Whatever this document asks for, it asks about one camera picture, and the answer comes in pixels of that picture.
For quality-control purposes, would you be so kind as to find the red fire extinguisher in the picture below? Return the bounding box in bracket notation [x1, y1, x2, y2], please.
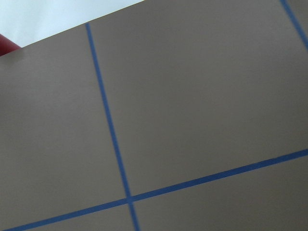
[0, 34, 20, 56]

